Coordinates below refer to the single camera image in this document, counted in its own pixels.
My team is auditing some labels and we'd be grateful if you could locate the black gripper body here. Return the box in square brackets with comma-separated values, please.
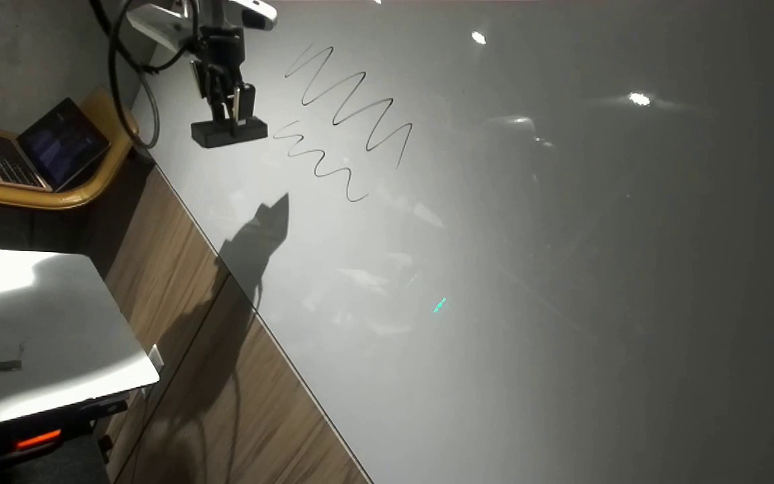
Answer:
[190, 25, 258, 99]

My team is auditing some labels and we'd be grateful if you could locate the large white whiteboard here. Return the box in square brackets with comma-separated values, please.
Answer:
[128, 0, 774, 484]

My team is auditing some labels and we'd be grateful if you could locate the open silver laptop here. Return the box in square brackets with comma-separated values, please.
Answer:
[0, 93, 113, 194]

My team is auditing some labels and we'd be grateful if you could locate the small white slotted platform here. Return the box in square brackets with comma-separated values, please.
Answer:
[0, 245, 164, 438]

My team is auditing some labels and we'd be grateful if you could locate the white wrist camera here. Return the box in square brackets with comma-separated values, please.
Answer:
[222, 0, 278, 33]

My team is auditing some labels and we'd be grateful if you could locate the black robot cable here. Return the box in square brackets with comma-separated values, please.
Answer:
[89, 0, 194, 151]

